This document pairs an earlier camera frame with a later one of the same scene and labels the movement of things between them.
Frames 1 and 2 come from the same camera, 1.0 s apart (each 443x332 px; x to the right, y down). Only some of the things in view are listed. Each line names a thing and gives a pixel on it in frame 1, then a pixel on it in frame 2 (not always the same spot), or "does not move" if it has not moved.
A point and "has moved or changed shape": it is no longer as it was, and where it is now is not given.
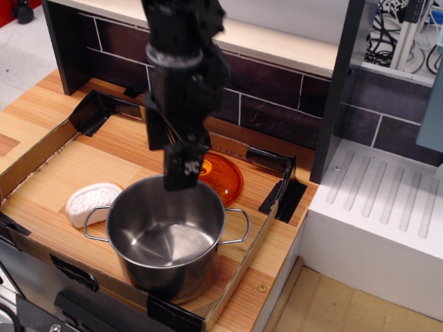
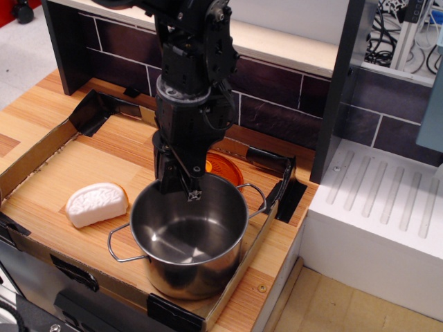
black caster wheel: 23,12 does not move
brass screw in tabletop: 261,288 does not move
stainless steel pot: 164,245 has moved or changed shape
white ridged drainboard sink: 376,226 does not move
